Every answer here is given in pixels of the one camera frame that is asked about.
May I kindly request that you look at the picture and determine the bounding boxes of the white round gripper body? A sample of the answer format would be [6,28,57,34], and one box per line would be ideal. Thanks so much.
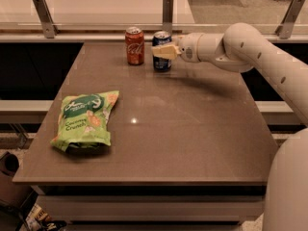
[173,33,202,63]

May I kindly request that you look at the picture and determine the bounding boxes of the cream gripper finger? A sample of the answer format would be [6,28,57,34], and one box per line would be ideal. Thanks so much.
[152,44,181,60]

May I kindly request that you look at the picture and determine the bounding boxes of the blue pepsi can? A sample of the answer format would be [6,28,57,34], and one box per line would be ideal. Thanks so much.
[152,31,172,71]

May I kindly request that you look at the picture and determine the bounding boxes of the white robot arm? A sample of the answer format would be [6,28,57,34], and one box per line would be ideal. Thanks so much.
[152,23,308,231]

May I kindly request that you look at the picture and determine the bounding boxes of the red coke can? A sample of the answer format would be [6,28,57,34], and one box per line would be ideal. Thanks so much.
[125,26,144,65]

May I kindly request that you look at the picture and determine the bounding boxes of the green snack chip bag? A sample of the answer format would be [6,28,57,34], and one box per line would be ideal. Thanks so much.
[50,90,119,152]

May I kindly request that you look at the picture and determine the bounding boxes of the grey table base drawer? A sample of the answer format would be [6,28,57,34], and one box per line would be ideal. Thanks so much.
[37,195,264,223]

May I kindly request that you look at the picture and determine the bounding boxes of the magazines on floor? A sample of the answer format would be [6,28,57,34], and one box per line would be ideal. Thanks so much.
[22,204,66,231]

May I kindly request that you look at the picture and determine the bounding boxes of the dark bin at left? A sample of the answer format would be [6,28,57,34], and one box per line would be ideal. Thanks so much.
[0,152,33,209]

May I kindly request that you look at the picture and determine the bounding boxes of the middle metal railing bracket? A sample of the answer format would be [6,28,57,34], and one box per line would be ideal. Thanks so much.
[162,0,174,33]

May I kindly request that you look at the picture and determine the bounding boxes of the metal railing bracket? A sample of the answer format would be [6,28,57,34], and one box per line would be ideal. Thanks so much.
[162,0,174,33]
[32,0,58,39]
[275,0,306,39]

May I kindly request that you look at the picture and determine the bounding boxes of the right metal railing bracket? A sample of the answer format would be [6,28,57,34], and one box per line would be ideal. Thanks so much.
[275,0,306,39]

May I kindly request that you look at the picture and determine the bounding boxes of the left metal railing bracket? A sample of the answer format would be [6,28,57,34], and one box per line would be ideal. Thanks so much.
[32,0,58,39]

